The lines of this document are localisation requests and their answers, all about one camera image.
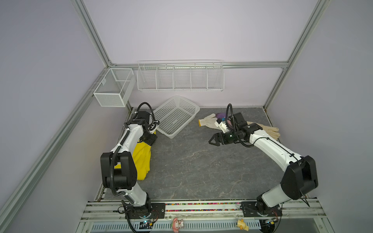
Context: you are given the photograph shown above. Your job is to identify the purple and pink brush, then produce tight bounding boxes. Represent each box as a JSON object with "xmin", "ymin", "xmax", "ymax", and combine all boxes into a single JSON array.
[{"xmin": 216, "ymin": 113, "xmax": 226, "ymax": 121}]

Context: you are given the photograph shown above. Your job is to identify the yellow duck toy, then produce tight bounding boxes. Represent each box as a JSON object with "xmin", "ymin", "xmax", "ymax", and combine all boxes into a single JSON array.
[{"xmin": 237, "ymin": 219, "xmax": 250, "ymax": 231}]

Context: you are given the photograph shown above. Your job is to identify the beige leather glove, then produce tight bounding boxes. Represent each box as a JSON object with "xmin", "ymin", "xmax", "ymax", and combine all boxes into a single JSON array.
[{"xmin": 247, "ymin": 121, "xmax": 280, "ymax": 142}]

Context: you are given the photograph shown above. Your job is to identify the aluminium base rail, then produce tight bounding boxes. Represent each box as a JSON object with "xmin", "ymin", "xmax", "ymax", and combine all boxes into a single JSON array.
[{"xmin": 80, "ymin": 199, "xmax": 326, "ymax": 222}]

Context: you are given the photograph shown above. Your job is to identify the white wire wall shelf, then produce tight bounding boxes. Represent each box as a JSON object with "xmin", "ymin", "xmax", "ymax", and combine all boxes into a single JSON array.
[{"xmin": 137, "ymin": 60, "xmax": 225, "ymax": 91}]

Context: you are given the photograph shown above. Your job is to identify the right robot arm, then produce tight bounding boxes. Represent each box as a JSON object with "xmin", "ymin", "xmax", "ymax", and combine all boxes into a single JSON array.
[{"xmin": 209, "ymin": 113, "xmax": 318, "ymax": 216}]

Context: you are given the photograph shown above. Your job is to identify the white plastic laundry basket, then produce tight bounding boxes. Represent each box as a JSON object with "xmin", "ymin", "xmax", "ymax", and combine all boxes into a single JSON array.
[{"xmin": 153, "ymin": 96, "xmax": 200, "ymax": 139}]

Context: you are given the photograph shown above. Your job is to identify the yellow trousers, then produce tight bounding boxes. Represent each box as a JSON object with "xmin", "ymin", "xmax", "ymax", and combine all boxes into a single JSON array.
[{"xmin": 112, "ymin": 129, "xmax": 151, "ymax": 181}]

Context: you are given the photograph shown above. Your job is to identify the white mesh wall box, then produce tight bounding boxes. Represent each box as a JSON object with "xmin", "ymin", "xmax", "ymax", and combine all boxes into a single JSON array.
[{"xmin": 93, "ymin": 68, "xmax": 136, "ymax": 107}]

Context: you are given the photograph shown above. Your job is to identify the white knit glove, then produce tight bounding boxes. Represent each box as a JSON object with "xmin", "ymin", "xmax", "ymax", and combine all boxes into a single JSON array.
[{"xmin": 198, "ymin": 113, "xmax": 219, "ymax": 129}]

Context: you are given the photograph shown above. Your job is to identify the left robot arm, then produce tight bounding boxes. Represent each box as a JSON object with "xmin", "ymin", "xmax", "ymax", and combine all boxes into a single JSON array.
[{"xmin": 100, "ymin": 111, "xmax": 158, "ymax": 218}]

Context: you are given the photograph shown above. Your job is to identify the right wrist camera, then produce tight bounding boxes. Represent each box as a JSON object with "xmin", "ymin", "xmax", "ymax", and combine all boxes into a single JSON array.
[{"xmin": 215, "ymin": 118, "xmax": 230, "ymax": 134}]

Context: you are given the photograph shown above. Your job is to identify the pink plush toy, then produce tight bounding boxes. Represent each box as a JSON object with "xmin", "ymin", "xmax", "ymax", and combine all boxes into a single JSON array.
[{"xmin": 172, "ymin": 218, "xmax": 184, "ymax": 233}]

